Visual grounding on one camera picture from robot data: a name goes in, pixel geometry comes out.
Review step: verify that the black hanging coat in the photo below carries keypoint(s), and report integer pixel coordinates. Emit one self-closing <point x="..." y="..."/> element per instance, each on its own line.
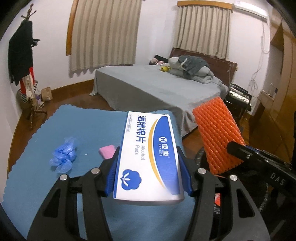
<point x="20" y="55"/>

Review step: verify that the wooden headboard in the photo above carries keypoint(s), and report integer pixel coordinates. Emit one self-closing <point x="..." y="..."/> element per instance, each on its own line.
<point x="222" y="69"/>

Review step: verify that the blue plastic bag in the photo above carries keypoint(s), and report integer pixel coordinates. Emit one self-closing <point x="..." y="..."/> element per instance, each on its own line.
<point x="64" y="156"/>

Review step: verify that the wooden side desk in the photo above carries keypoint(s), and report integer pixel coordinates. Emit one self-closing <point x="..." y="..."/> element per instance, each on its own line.
<point x="263" y="104"/>

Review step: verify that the checkered laundry basket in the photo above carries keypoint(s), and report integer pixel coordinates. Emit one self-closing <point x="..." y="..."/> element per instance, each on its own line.
<point x="22" y="98"/>

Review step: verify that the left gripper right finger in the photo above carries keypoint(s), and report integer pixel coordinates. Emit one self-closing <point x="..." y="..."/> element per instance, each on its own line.
<point x="186" y="177"/>

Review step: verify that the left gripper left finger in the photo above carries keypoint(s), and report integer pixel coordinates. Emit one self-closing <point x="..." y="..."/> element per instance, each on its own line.
<point x="110" y="177"/>

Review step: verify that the alcohol pads box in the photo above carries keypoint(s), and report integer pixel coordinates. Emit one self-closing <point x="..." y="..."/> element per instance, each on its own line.
<point x="148" y="170"/>

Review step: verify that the black chair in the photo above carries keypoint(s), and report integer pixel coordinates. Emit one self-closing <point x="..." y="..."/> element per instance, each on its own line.
<point x="238" y="100"/>

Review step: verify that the white air conditioner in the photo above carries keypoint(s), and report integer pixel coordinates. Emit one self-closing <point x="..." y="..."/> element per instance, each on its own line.
<point x="251" y="10"/>

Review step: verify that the orange foam net sleeve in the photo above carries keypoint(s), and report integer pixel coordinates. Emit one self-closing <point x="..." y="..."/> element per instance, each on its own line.
<point x="218" y="128"/>

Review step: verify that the right beige curtain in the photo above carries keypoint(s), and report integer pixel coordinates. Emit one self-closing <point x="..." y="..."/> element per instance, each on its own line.
<point x="203" y="29"/>

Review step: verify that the yellow plush toy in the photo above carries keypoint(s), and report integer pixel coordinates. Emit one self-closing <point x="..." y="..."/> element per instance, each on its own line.
<point x="165" y="68"/>

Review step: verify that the left beige curtain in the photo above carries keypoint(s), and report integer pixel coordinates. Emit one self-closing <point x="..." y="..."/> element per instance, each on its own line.
<point x="104" y="34"/>

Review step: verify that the red cloth scrap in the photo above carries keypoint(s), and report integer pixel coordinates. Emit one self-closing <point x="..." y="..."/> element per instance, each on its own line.
<point x="217" y="199"/>

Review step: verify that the brown paper bag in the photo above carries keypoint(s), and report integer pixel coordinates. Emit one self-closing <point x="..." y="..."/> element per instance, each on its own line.
<point x="46" y="94"/>

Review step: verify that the red white hanging garment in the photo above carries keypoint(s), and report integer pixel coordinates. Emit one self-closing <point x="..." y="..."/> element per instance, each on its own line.
<point x="29" y="82"/>

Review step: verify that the pink face mask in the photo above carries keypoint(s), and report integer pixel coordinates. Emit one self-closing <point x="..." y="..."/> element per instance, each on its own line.
<point x="107" y="152"/>

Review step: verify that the blue table mat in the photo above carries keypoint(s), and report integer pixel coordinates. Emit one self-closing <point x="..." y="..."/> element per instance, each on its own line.
<point x="32" y="177"/>

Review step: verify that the pink dark pillow items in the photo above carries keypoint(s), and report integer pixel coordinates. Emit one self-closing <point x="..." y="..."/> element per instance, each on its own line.
<point x="159" y="60"/>

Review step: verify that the beige curtain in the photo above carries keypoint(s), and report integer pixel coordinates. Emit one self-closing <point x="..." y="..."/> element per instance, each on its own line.
<point x="203" y="29"/>
<point x="104" y="34"/>

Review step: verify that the wooden coat rack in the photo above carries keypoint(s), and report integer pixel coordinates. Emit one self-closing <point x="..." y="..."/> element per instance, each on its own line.
<point x="34" y="106"/>

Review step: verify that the wooden cabinet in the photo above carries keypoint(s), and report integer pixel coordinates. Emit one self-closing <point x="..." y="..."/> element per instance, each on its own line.
<point x="283" y="107"/>

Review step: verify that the bed with grey sheet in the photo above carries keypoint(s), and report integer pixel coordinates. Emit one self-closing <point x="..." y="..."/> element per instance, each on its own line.
<point x="145" y="88"/>

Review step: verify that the grey folded blanket pile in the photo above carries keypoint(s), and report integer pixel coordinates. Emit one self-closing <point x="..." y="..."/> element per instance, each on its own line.
<point x="193" y="68"/>

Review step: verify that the black trash bin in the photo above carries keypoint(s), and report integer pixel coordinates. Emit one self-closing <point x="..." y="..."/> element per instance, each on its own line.
<point x="252" y="201"/>

